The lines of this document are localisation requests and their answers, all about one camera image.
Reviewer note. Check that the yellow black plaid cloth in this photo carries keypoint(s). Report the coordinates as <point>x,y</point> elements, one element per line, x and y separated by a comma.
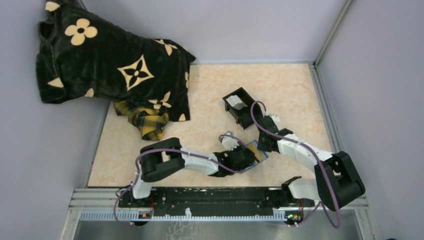
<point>149,122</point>

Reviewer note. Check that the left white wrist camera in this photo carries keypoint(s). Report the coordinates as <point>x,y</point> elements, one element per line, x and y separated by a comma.
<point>228,141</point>

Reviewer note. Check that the stack of white cards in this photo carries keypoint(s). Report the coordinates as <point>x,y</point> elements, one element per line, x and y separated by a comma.
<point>236,102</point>

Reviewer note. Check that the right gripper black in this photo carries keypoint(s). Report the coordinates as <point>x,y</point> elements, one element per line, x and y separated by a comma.
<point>260,146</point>

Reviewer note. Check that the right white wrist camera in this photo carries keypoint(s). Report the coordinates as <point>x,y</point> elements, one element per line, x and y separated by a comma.
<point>276,119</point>

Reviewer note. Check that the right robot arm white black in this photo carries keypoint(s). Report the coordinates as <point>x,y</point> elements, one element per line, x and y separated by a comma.
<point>336,181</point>

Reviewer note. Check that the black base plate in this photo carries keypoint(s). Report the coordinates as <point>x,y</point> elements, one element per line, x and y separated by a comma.
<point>215,202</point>

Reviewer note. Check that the black card box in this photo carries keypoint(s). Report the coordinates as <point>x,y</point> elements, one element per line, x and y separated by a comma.
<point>242,117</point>

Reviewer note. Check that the black floral plush blanket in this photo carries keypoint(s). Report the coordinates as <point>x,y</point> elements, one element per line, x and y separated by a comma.
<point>83,55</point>

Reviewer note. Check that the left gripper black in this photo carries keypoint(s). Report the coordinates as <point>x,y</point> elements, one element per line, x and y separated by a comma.
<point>238,149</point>

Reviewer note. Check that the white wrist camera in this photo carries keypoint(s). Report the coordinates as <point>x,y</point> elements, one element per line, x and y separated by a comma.
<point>276,119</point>
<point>228,141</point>

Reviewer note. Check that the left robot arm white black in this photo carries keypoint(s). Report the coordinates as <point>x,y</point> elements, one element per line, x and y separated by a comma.
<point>164,158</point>

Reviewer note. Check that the aluminium frame rail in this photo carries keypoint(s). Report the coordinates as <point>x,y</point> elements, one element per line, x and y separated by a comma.
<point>101,204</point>

